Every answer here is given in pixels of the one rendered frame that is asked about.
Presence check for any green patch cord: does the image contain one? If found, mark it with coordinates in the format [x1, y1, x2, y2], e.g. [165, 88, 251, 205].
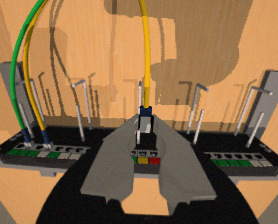
[10, 0, 45, 135]

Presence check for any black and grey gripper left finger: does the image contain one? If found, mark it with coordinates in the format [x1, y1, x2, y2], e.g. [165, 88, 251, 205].
[35, 113, 141, 224]

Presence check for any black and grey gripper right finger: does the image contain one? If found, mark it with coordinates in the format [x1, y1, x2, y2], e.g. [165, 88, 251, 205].
[150, 114, 259, 224]

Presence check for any yellow patch cord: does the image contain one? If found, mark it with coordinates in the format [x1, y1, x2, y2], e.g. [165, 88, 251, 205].
[23, 0, 150, 136]

